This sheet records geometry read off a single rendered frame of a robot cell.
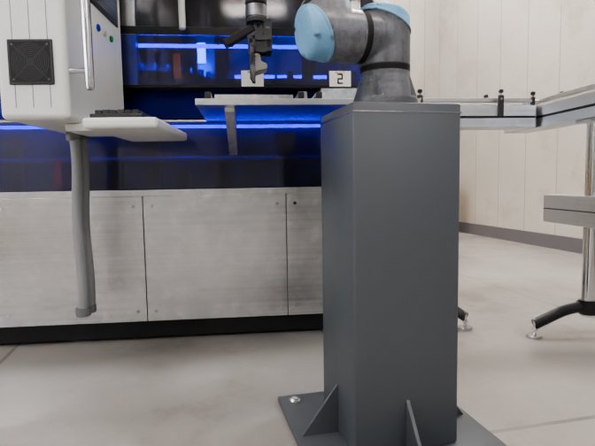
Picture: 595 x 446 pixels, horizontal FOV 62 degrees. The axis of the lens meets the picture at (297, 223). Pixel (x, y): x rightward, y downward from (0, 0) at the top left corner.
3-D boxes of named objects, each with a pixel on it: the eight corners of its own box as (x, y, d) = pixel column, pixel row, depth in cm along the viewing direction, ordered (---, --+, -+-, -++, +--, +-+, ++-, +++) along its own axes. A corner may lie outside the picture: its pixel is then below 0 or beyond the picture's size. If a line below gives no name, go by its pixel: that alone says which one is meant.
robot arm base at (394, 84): (429, 105, 111) (429, 60, 110) (367, 104, 107) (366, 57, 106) (400, 114, 125) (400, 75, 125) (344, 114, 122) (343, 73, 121)
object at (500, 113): (382, 126, 204) (382, 88, 203) (373, 131, 220) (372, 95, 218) (537, 126, 211) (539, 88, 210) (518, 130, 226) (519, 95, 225)
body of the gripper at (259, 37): (272, 52, 167) (271, 15, 166) (246, 51, 166) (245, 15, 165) (271, 58, 174) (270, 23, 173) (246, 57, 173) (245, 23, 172)
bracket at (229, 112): (229, 155, 190) (228, 120, 189) (237, 155, 190) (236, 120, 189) (226, 149, 156) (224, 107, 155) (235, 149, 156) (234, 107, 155)
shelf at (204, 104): (207, 123, 196) (207, 118, 196) (379, 122, 203) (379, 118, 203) (195, 104, 148) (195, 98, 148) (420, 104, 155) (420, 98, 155)
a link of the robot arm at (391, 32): (421, 63, 112) (421, 2, 111) (368, 59, 107) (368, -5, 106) (394, 74, 123) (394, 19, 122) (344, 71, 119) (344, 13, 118)
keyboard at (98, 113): (132, 132, 173) (132, 125, 172) (172, 132, 173) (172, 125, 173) (88, 118, 133) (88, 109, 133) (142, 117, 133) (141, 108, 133)
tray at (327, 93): (309, 114, 188) (308, 104, 188) (375, 113, 191) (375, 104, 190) (321, 99, 154) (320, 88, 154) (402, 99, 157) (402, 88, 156)
